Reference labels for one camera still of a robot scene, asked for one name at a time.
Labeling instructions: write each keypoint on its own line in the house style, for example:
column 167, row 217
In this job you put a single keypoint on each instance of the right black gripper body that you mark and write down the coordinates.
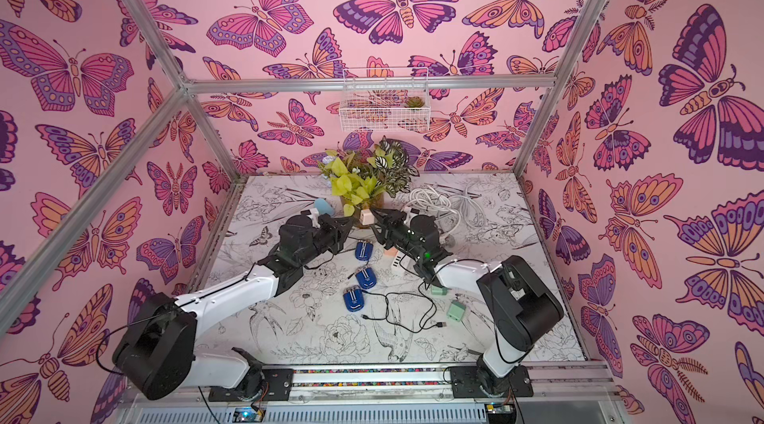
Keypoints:
column 391, row 230

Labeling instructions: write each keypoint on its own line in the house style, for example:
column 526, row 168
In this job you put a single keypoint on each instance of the green charger adapter lower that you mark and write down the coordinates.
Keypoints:
column 456, row 311

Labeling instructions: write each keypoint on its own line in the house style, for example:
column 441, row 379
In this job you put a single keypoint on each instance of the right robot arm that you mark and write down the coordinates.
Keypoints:
column 522, row 307

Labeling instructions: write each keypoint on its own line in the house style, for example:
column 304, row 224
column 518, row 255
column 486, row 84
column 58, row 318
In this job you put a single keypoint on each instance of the white power strip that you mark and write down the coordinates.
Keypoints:
column 401, row 265

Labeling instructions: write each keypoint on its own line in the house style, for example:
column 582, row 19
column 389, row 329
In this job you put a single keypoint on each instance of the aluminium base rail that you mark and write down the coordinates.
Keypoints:
column 418, row 393

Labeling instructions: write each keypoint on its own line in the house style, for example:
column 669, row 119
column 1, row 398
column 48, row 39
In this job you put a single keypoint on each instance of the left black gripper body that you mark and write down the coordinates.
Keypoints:
column 327, row 238

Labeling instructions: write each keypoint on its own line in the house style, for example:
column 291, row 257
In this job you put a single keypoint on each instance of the white wire basket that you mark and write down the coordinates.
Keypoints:
column 386, row 99

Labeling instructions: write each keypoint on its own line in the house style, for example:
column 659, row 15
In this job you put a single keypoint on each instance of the green charger adapter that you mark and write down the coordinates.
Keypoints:
column 438, row 291
column 456, row 311

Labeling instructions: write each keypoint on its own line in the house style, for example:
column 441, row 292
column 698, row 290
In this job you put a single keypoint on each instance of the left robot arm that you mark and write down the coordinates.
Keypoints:
column 157, row 352

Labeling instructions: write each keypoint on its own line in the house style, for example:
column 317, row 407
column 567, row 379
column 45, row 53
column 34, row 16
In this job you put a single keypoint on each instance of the potted green plant glass vase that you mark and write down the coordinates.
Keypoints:
column 361, row 178

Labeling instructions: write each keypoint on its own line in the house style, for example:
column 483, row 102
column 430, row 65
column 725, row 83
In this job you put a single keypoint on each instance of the green charger adapter upper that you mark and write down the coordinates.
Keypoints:
column 438, row 291

